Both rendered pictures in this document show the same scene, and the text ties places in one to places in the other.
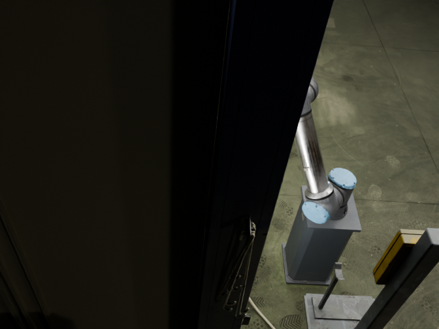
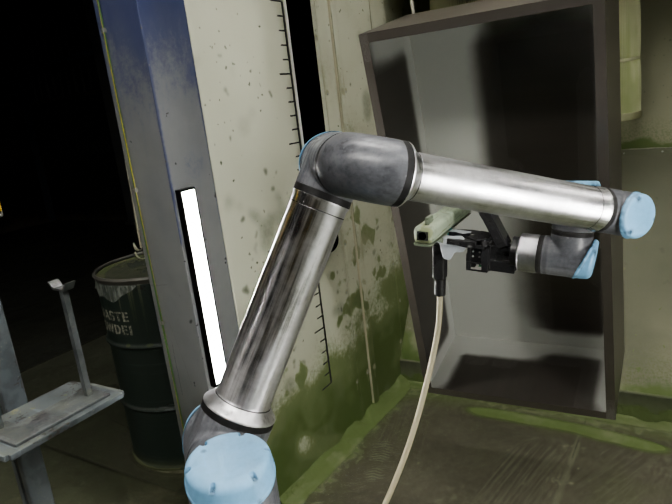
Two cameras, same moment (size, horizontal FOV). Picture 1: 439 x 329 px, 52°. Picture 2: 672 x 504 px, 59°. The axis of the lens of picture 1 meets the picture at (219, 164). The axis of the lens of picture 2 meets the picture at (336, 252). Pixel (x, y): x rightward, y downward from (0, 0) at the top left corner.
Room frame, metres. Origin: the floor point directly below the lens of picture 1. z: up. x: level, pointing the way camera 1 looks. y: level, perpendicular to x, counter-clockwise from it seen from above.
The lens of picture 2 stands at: (2.41, -1.23, 1.46)
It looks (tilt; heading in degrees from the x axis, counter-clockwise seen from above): 14 degrees down; 128
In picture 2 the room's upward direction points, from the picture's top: 7 degrees counter-clockwise
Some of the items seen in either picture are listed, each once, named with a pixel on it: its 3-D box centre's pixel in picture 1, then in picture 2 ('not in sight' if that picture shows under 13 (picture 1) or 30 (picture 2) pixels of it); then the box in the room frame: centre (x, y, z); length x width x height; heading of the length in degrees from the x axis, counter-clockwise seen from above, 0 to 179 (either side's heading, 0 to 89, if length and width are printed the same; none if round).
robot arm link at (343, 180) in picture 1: (338, 187); (234, 496); (1.68, -0.66, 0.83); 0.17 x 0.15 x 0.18; 144
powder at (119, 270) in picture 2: not in sight; (160, 264); (0.19, 0.31, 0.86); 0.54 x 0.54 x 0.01
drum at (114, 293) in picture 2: not in sight; (177, 351); (0.20, 0.31, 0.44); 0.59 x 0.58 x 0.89; 166
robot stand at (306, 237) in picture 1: (317, 237); not in sight; (1.68, -0.67, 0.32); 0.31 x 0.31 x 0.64; 5
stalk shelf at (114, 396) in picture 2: (343, 318); (45, 415); (0.94, -0.63, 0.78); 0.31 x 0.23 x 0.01; 95
